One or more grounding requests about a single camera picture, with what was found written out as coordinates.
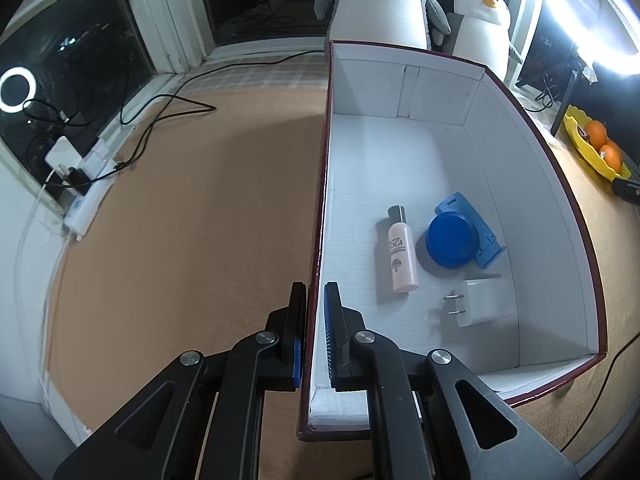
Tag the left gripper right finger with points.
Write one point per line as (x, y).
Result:
(429, 416)

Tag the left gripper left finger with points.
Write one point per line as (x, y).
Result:
(201, 416)

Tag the white usb charger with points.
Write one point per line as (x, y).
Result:
(475, 302)

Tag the light blue phone stand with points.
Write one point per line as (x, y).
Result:
(489, 249)

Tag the pink lotion bottle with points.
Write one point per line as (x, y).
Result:
(403, 264)

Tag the blue round tin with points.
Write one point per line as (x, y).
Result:
(451, 240)

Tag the wrapped candy pile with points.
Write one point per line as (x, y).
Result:
(583, 134)

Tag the yellow fruit bowl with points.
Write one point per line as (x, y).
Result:
(574, 117)

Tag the small plush penguin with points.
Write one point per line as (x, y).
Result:
(480, 33)

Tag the white power strip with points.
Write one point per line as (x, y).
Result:
(99, 167)

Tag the large plush penguin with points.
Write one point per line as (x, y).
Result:
(420, 24)

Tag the white ring light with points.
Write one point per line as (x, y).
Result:
(604, 32)

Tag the white wall charger block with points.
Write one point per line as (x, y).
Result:
(63, 156)

